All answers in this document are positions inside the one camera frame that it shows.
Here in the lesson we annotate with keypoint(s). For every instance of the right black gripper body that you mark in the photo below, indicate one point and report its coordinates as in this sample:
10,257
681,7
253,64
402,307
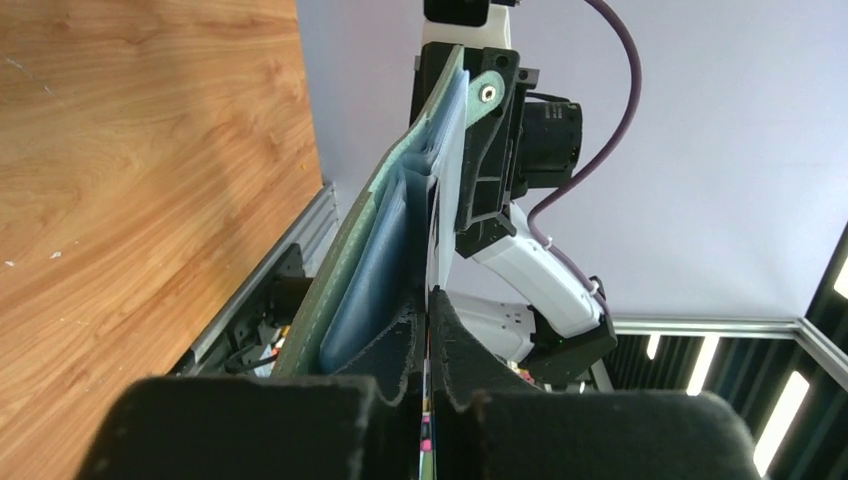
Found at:
544,146

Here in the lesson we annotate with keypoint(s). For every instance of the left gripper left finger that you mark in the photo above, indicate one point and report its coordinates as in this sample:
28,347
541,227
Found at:
361,423

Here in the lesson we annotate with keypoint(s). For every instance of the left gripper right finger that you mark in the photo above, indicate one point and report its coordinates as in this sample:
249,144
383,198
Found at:
489,423

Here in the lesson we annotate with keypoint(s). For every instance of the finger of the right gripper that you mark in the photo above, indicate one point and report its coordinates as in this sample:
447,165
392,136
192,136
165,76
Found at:
486,154

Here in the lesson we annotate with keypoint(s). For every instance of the grey credit card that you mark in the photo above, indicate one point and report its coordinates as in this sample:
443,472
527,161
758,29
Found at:
427,468

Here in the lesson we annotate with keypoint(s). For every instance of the green card holder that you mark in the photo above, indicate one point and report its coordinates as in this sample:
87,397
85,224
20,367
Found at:
396,243

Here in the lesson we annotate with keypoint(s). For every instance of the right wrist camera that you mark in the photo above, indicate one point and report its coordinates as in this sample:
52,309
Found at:
471,23

